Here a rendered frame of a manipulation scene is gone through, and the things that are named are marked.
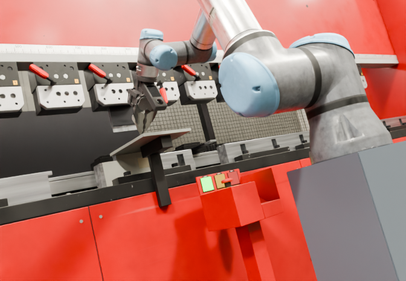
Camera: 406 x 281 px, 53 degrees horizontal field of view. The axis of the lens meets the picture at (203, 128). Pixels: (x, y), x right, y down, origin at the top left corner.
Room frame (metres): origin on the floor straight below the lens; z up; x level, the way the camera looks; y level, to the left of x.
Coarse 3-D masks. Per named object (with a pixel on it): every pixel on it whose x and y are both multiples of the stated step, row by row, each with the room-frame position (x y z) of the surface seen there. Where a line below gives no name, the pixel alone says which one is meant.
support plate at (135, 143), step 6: (150, 132) 1.23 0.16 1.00; (156, 132) 1.24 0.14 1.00; (162, 132) 1.25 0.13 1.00; (168, 132) 1.26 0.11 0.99; (174, 132) 1.28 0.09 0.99; (180, 132) 1.30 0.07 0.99; (186, 132) 1.33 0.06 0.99; (138, 138) 1.23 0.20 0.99; (144, 138) 1.25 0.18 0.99; (150, 138) 1.27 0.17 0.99; (174, 138) 1.39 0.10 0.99; (126, 144) 1.30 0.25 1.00; (132, 144) 1.30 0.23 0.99; (138, 144) 1.33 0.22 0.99; (144, 144) 1.36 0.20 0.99; (120, 150) 1.35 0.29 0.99; (126, 150) 1.38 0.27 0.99; (132, 150) 1.42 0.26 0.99; (138, 150) 1.45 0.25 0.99
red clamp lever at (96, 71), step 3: (90, 66) 1.35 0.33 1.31; (93, 66) 1.35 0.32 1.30; (96, 66) 1.36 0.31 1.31; (90, 69) 1.36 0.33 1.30; (93, 69) 1.35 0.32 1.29; (96, 69) 1.36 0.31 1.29; (99, 69) 1.36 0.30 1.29; (93, 72) 1.37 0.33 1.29; (96, 72) 1.36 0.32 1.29; (99, 72) 1.36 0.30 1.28; (102, 72) 1.37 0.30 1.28; (99, 75) 1.37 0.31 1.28; (102, 75) 1.37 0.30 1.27; (105, 75) 1.38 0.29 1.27; (105, 78) 1.39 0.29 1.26; (108, 78) 1.39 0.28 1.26; (111, 78) 1.38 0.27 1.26; (108, 81) 1.39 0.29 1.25; (111, 81) 1.38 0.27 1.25
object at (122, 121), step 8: (112, 112) 1.45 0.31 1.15; (120, 112) 1.47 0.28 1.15; (128, 112) 1.49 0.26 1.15; (112, 120) 1.45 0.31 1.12; (120, 120) 1.46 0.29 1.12; (128, 120) 1.48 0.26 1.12; (112, 128) 1.45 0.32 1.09; (120, 128) 1.47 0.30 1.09; (128, 128) 1.49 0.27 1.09; (136, 128) 1.51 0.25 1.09
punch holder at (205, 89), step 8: (192, 64) 1.67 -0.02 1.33; (200, 64) 1.69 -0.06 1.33; (208, 64) 1.72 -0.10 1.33; (176, 72) 1.67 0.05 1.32; (184, 72) 1.64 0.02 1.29; (200, 72) 1.69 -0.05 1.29; (208, 72) 1.72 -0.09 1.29; (176, 80) 1.68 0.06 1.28; (184, 80) 1.64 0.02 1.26; (192, 80) 1.65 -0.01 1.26; (200, 80) 1.68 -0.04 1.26; (208, 80) 1.71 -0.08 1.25; (184, 88) 1.66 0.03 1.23; (192, 88) 1.64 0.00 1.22; (200, 88) 1.69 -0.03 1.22; (208, 88) 1.70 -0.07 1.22; (184, 96) 1.67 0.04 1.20; (192, 96) 1.64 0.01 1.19; (200, 96) 1.66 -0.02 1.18; (208, 96) 1.69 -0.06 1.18; (184, 104) 1.69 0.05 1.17; (192, 104) 1.73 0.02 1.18
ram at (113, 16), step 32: (0, 0) 1.23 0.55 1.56; (32, 0) 1.29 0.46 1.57; (64, 0) 1.36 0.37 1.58; (96, 0) 1.44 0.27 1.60; (128, 0) 1.52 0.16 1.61; (160, 0) 1.62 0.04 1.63; (192, 0) 1.73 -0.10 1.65; (256, 0) 1.99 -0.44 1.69; (288, 0) 2.15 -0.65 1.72; (320, 0) 2.34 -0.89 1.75; (352, 0) 2.57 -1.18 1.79; (0, 32) 1.22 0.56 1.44; (32, 32) 1.28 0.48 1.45; (64, 32) 1.35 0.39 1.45; (96, 32) 1.42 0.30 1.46; (128, 32) 1.50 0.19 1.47; (288, 32) 2.10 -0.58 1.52; (320, 32) 2.28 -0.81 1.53; (352, 32) 2.49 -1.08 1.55; (384, 32) 2.74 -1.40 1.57; (128, 64) 1.51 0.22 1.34; (384, 64) 2.68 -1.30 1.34
